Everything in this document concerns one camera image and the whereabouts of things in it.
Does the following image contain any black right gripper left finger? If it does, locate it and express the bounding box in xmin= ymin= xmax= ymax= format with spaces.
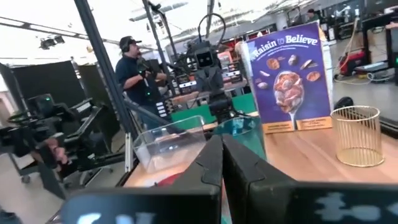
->
xmin=169 ymin=134 xmax=223 ymax=189

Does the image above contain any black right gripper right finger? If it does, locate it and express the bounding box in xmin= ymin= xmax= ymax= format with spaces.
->
xmin=223 ymin=134 xmax=293 ymax=224

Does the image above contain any purple and yellow cereal box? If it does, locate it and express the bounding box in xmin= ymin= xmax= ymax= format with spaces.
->
xmin=241 ymin=21 xmax=334 ymax=134

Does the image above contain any green ribbed glass tumbler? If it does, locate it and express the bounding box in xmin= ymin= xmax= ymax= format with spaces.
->
xmin=213 ymin=116 xmax=267 ymax=160

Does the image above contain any clear plastic container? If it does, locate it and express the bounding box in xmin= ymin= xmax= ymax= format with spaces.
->
xmin=132 ymin=115 xmax=208 ymax=174

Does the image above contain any person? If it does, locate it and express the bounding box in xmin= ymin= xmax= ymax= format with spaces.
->
xmin=114 ymin=35 xmax=170 ymax=130
xmin=306 ymin=8 xmax=323 ymax=23

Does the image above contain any black robot workstation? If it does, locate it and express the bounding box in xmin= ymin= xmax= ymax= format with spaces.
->
xmin=0 ymin=93 xmax=125 ymax=200

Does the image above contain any red machine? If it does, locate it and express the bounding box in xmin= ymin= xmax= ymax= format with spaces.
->
xmin=338 ymin=49 xmax=368 ymax=77

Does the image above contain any black partition screen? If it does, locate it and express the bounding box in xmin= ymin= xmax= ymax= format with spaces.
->
xmin=0 ymin=60 xmax=88 ymax=108

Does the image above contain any black ceiling spotlight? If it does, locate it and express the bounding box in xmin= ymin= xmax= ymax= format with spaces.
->
xmin=39 ymin=35 xmax=66 ymax=50

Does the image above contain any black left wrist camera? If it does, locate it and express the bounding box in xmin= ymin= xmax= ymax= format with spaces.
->
xmin=195 ymin=49 xmax=216 ymax=68

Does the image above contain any black aluminium table frame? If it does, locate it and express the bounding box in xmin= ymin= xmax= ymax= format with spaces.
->
xmin=73 ymin=0 xmax=139 ymax=174

